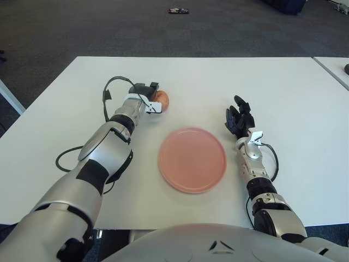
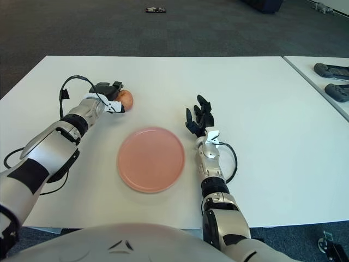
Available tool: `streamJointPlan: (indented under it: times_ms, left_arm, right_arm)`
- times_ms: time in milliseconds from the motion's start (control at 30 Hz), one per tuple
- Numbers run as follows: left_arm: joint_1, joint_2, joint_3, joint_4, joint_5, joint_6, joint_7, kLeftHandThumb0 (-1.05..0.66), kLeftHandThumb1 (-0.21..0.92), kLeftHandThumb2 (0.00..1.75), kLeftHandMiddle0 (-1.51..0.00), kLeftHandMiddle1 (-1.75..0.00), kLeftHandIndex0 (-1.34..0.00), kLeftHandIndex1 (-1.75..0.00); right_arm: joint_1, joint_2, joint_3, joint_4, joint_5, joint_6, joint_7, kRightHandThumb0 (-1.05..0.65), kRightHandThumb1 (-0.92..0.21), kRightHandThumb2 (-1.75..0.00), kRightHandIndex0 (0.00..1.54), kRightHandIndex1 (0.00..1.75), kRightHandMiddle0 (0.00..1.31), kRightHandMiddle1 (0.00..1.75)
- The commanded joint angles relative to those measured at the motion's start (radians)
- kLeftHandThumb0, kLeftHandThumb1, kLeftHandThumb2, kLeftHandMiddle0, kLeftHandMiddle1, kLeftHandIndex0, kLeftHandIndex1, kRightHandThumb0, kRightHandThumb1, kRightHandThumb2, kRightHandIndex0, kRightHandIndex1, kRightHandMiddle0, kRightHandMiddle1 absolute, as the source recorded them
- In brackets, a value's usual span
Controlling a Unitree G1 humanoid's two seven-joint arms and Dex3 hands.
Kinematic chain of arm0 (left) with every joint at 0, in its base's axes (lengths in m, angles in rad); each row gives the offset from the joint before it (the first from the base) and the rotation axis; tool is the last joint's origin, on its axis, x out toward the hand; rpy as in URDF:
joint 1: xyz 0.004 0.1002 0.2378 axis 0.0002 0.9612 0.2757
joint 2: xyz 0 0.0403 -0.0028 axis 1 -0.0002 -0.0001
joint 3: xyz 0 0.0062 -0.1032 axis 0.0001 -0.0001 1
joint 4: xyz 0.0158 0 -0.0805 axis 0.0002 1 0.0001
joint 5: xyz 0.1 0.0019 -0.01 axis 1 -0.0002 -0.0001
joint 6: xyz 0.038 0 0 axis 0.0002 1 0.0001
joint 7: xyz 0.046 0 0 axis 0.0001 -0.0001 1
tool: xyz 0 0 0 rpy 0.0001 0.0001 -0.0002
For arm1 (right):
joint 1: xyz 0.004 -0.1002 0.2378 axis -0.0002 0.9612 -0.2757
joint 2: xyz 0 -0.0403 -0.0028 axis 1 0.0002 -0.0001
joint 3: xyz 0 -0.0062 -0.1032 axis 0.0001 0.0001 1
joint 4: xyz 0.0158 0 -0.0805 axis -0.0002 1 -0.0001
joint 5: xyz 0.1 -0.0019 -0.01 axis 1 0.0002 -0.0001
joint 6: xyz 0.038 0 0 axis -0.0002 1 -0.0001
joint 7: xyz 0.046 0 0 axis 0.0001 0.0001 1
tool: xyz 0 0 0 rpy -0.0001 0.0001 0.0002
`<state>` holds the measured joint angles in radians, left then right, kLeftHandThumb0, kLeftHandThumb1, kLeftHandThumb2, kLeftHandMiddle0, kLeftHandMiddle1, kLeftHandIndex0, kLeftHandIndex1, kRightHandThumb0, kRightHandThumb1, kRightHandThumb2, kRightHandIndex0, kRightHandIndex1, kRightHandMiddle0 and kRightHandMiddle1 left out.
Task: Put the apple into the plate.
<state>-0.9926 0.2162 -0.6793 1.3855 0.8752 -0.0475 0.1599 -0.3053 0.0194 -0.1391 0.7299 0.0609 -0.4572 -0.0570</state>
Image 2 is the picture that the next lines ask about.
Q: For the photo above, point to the small black red floor item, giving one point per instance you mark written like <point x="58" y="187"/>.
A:
<point x="155" y="10"/>

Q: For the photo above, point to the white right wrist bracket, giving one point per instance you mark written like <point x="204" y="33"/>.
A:
<point x="212" y="136"/>

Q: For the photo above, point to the grey game controller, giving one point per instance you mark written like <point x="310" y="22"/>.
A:
<point x="330" y="70"/>
<point x="338" y="92"/>

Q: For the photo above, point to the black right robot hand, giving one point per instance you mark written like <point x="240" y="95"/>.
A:
<point x="207" y="120"/>

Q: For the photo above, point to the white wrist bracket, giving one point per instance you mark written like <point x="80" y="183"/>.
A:
<point x="115" y="106"/>
<point x="212" y="136"/>

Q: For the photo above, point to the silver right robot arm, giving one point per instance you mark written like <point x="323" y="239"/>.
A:
<point x="210" y="155"/>

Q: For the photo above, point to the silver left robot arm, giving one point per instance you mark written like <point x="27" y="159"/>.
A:
<point x="49" y="147"/>

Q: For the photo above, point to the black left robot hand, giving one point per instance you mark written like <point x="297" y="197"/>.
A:
<point x="106" y="90"/>

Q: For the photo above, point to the grey robot torso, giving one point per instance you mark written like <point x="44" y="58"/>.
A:
<point x="122" y="240"/>

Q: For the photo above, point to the white side table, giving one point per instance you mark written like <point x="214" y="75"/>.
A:
<point x="321" y="82"/>

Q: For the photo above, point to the black caster wheel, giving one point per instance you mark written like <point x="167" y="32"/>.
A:
<point x="324" y="243"/>

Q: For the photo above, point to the red yellow apple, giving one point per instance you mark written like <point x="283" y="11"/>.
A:
<point x="127" y="99"/>

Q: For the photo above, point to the dark blue bag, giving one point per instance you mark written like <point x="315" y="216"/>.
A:
<point x="264" y="5"/>

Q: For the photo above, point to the small grey toy figure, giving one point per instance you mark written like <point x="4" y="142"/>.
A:
<point x="323" y="6"/>

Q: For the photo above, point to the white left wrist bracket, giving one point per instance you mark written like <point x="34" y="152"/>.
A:
<point x="115" y="106"/>

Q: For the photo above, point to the pink round plate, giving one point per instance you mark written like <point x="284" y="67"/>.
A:
<point x="151" y="159"/>

